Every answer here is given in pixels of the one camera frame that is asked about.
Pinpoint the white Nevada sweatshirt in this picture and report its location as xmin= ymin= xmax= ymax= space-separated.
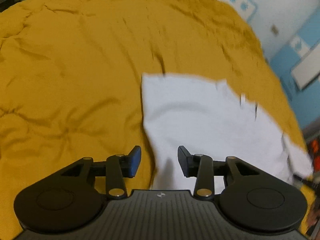
xmin=142 ymin=74 xmax=313 ymax=190

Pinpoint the mustard yellow bed quilt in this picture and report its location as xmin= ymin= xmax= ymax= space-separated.
xmin=1 ymin=0 xmax=306 ymax=239

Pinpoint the blue wardrobe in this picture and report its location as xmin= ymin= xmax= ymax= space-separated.
xmin=271 ymin=8 xmax=319 ymax=129

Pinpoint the wall switch plate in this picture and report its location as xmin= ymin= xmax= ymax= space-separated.
xmin=271 ymin=24 xmax=279 ymax=36

